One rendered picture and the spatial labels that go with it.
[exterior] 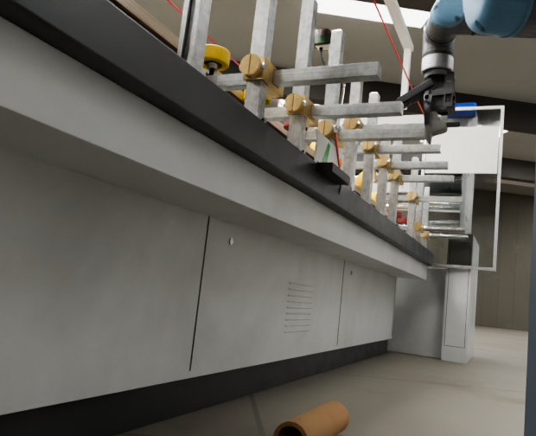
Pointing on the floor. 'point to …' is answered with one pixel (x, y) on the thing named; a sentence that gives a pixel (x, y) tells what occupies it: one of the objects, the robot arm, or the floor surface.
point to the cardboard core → (316, 421)
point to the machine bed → (144, 304)
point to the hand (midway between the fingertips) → (426, 140)
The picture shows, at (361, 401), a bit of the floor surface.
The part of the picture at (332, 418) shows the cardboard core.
